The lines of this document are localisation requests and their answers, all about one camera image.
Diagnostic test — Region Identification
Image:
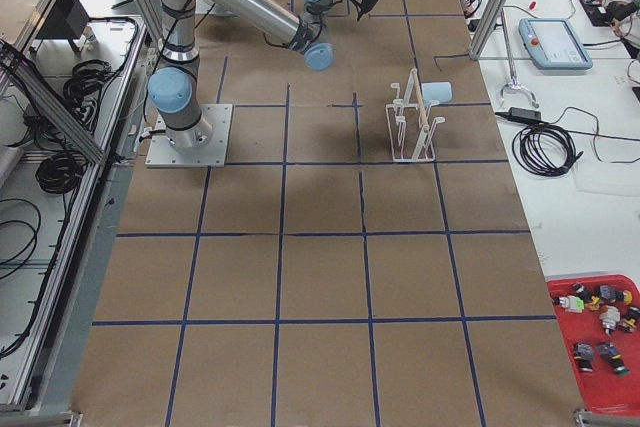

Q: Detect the light blue cup front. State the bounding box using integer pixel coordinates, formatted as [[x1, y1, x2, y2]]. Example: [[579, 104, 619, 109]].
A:
[[421, 82, 453, 104]]

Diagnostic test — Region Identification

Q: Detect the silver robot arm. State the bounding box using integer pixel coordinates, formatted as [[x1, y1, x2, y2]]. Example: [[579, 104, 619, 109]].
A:
[[162, 0, 379, 96]]

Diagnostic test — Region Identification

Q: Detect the metal rod stand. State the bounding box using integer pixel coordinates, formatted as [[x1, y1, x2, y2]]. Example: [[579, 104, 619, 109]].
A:
[[499, 12, 539, 109]]

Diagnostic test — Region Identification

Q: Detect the blue teach pendant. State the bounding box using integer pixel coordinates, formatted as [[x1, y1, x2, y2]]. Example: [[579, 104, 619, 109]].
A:
[[518, 19, 593, 71]]

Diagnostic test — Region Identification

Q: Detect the black power adapter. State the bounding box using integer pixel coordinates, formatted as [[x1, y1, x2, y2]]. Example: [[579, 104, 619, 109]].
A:
[[495, 107, 542, 125]]

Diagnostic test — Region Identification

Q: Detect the red parts tray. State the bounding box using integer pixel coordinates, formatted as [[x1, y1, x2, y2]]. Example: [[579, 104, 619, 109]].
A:
[[547, 274, 639, 417]]

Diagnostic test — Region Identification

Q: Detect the white wire cup rack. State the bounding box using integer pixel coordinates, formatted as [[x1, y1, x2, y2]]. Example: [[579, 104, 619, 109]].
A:
[[385, 68, 446, 163]]

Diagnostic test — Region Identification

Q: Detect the coiled black cable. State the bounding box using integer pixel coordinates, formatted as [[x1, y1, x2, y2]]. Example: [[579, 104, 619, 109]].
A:
[[513, 124, 584, 178]]

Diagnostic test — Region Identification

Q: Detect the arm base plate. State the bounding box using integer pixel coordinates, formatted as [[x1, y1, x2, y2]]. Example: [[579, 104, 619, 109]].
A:
[[146, 104, 233, 168]]

